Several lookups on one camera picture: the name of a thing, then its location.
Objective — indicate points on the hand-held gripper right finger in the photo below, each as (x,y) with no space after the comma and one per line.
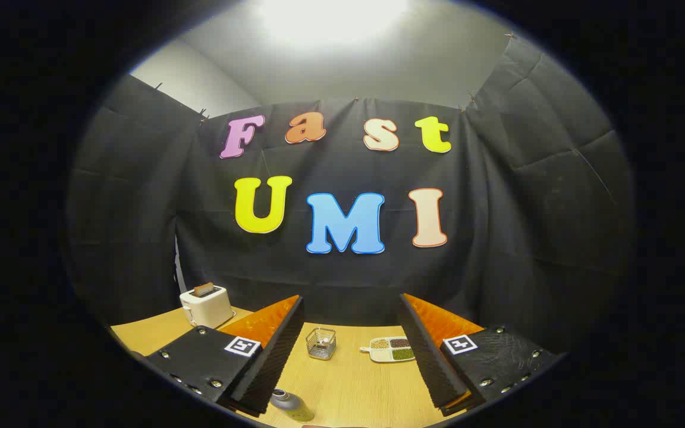
(429,362)

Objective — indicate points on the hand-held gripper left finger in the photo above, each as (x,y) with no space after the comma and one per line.
(277,362)

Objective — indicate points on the silver juice bottle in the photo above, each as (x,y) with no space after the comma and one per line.
(292,405)

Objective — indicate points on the white divided seed dish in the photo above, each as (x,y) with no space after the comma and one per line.
(389,351)

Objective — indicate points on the wooden table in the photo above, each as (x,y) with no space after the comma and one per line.
(354,386)

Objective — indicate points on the white toaster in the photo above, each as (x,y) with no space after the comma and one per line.
(206,309)

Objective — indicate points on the bread slice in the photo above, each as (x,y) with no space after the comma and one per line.
(203,289)

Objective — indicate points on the black backdrop cloth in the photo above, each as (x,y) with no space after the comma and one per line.
(497,226)

